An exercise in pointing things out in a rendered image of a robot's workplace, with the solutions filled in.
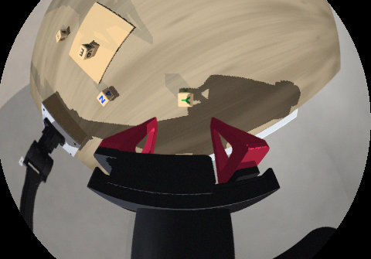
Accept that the beige flat mat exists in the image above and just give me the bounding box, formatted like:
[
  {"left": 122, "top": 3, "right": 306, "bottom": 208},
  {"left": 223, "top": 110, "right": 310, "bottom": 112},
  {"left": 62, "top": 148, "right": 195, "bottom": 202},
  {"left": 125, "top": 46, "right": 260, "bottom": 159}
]
[{"left": 69, "top": 2, "right": 134, "bottom": 84}]

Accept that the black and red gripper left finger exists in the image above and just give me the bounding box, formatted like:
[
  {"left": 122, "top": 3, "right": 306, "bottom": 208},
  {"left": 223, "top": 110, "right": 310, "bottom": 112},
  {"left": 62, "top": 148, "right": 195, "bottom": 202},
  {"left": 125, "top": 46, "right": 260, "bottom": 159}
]
[{"left": 98, "top": 117, "right": 158, "bottom": 154}]

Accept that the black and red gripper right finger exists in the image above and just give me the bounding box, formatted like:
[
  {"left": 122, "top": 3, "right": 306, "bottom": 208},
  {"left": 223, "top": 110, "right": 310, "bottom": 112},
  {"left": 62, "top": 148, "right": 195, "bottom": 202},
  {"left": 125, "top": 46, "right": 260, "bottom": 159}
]
[{"left": 210, "top": 118, "right": 270, "bottom": 184}]

